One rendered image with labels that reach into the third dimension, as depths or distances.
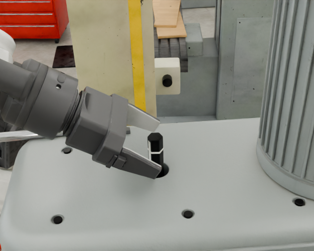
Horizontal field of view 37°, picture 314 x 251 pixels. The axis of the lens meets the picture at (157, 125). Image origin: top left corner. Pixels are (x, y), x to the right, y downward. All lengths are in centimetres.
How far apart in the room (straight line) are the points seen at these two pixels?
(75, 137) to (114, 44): 190
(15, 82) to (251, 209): 34
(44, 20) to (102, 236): 493
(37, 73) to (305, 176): 37
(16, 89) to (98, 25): 189
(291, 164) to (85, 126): 27
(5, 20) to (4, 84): 505
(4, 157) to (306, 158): 68
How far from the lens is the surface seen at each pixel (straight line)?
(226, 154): 72
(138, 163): 61
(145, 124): 70
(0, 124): 103
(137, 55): 251
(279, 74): 61
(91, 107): 62
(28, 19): 552
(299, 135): 62
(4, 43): 62
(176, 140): 75
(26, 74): 57
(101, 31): 246
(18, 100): 59
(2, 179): 109
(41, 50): 551
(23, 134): 79
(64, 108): 59
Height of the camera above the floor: 234
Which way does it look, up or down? 35 degrees down
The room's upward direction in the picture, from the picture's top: 2 degrees counter-clockwise
